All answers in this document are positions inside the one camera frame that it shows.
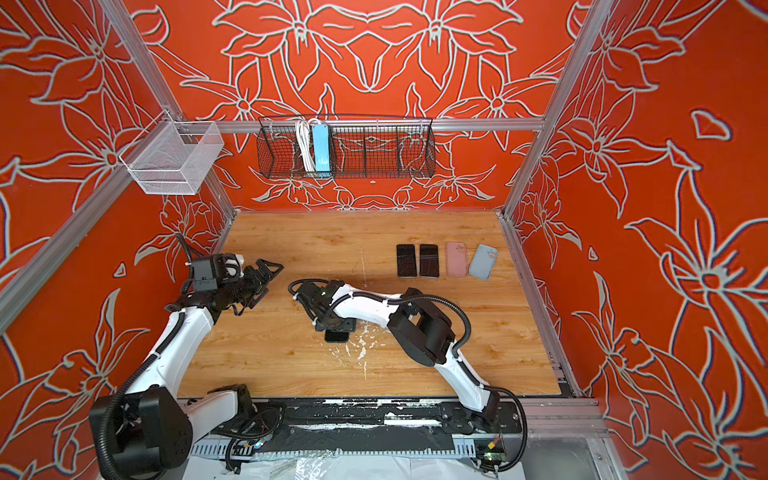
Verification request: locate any black wire wall basket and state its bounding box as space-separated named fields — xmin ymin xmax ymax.
xmin=256 ymin=114 xmax=437 ymax=180

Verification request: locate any blue box in basket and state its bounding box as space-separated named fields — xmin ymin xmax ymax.
xmin=312 ymin=123 xmax=331 ymax=177

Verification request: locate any black smartphone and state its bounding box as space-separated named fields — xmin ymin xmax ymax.
xmin=396 ymin=244 xmax=418 ymax=278
xmin=324 ymin=330 xmax=350 ymax=344

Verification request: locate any small green circuit board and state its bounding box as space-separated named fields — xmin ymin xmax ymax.
xmin=475 ymin=439 xmax=507 ymax=473

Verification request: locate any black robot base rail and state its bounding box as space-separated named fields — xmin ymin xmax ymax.
xmin=202 ymin=395 xmax=523 ymax=452

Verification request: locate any pink phone case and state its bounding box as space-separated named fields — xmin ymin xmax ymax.
xmin=445 ymin=242 xmax=468 ymax=277

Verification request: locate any light blue phone case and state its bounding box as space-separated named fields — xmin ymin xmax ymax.
xmin=468 ymin=244 xmax=499 ymax=281

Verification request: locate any phone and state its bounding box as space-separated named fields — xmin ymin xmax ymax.
xmin=419 ymin=244 xmax=440 ymax=278

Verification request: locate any white mesh wall basket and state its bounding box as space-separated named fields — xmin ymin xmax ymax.
xmin=119 ymin=121 xmax=224 ymax=196

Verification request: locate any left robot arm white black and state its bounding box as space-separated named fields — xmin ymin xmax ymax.
xmin=89 ymin=235 xmax=284 ymax=479

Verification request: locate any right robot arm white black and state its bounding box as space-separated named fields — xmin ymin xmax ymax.
xmin=288 ymin=278 xmax=528 ymax=434

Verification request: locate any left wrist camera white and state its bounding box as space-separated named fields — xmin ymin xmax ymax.
xmin=189 ymin=254 xmax=244 ymax=292

